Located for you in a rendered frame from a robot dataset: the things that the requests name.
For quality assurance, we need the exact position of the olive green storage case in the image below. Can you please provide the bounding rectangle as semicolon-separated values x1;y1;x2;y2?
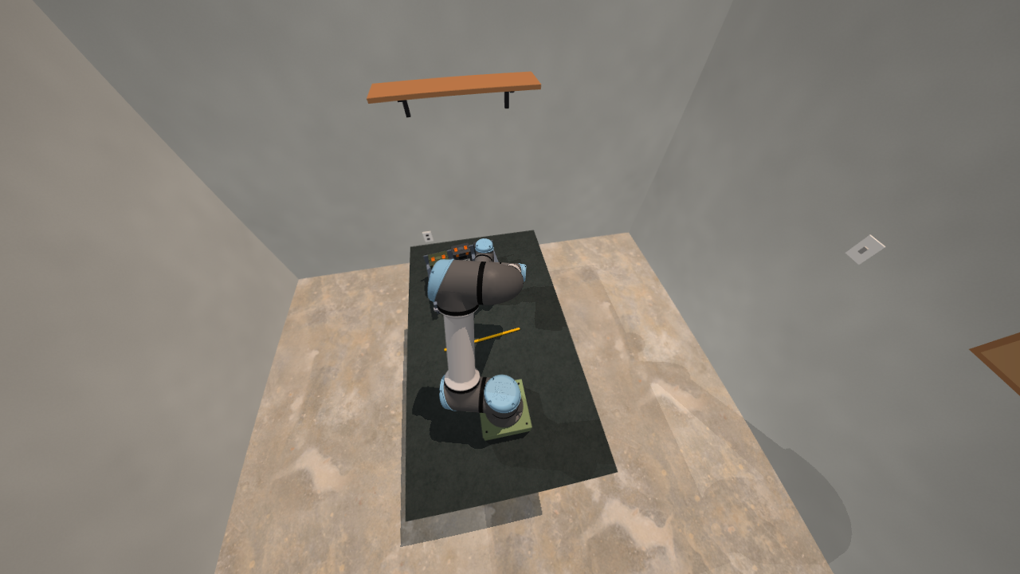
428;251;449;269

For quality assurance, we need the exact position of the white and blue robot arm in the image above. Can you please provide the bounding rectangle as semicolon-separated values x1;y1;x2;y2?
428;238;527;428

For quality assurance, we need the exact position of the grey metal shelf rack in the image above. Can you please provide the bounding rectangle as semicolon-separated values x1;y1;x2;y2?
423;245;498;313

